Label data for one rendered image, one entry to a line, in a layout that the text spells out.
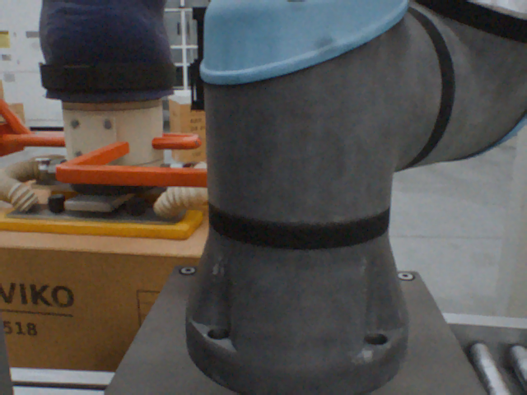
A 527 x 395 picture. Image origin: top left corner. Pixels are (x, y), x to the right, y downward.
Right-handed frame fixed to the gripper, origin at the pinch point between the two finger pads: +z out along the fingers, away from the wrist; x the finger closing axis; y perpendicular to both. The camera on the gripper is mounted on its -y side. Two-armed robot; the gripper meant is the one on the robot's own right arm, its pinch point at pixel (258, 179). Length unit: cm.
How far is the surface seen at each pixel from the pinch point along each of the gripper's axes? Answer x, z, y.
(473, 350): -52, 54, -45
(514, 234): -122, 49, -76
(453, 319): -56, 49, -40
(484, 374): -42, 54, -45
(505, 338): -55, 52, -52
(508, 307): -118, 77, -77
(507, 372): -52, 59, -53
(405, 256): -242, 109, -58
